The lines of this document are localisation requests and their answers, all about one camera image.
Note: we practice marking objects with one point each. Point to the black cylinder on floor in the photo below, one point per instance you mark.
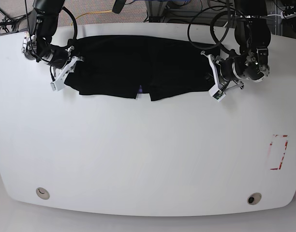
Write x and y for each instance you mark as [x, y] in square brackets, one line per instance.
[118, 6]

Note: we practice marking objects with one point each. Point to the aluminium frame base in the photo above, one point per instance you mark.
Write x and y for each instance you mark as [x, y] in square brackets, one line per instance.
[155, 9]

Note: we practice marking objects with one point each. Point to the left table cable grommet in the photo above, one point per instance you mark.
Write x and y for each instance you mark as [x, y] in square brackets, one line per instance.
[42, 193]

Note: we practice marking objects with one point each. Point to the white power strip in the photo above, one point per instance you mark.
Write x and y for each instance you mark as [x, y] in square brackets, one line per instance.
[289, 12]

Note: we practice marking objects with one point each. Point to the black tripod stand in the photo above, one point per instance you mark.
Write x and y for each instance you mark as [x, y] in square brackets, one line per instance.
[11, 24]

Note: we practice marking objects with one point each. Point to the red tape rectangle marking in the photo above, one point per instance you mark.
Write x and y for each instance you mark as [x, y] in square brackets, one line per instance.
[277, 150]

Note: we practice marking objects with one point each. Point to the right table cable grommet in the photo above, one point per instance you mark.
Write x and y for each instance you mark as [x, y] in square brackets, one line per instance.
[254, 198]

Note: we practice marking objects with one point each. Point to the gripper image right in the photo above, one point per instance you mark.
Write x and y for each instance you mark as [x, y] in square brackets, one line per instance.
[231, 72]

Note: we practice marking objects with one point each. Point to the table cable grommet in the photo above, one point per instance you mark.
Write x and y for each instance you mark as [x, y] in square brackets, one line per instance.
[42, 193]
[254, 198]

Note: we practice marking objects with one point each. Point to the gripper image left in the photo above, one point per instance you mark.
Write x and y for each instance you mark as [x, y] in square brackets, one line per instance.
[59, 59]

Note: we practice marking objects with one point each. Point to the black printed T-shirt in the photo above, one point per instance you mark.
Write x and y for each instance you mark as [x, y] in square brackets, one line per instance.
[126, 65]

